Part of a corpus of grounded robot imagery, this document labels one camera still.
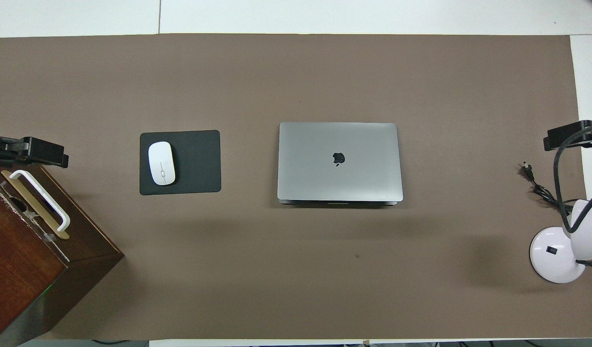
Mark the silver grey laptop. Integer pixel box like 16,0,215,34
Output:
277,121,404,207

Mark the dark brown wooden box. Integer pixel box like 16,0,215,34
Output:
0,164,125,347

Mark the white computer mouse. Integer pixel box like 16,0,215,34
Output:
148,141,176,186

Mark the white desk lamp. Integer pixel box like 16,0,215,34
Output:
529,199,592,284

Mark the black mouse pad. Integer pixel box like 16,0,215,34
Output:
139,130,222,196

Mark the brown table mat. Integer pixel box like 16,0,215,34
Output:
0,34,592,340

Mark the white box handle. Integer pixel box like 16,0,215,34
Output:
9,170,71,233

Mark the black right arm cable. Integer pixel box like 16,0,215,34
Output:
553,123,592,234

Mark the black lamp power cable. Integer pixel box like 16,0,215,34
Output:
520,162,574,216

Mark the brass handle plate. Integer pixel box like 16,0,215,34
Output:
0,170,70,240

